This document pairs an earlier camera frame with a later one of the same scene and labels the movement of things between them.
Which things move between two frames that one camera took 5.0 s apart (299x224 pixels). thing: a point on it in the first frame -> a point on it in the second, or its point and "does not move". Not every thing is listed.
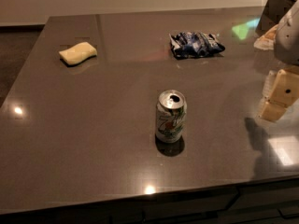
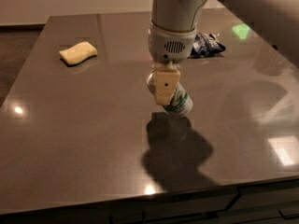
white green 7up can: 171,115 -> 180,105
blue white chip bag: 188,45 does not move
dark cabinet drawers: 263,202 does not move
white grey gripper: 288,37 -> 170,46
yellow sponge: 78,53 does not move
